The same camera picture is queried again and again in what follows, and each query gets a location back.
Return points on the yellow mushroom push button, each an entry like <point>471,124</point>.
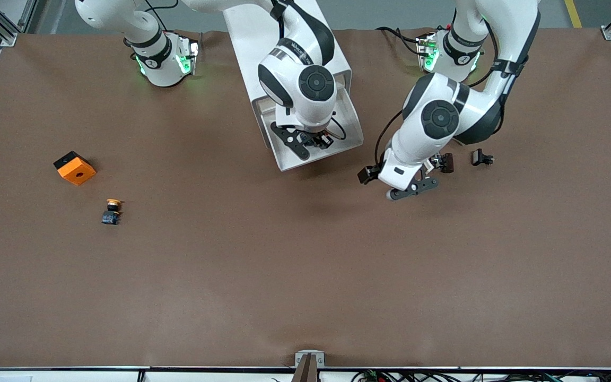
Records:
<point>111,212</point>

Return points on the black clip with metal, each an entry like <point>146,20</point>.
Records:
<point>446,162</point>

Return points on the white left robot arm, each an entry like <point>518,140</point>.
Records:
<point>438,119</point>

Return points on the small black connector part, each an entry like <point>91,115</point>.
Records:
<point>479,157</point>

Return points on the white table edge rail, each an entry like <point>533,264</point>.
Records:
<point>72,374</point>

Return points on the orange box with hole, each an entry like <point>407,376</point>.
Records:
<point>76,171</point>

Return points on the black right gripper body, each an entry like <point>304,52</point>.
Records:
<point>320,138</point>

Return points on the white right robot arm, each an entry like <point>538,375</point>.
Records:
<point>305,85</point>

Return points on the grey metal bracket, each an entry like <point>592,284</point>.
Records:
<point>300,355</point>

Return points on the brown camera post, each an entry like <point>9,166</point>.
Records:
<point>306,371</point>

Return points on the large table cover mat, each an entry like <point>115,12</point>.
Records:
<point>305,276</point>

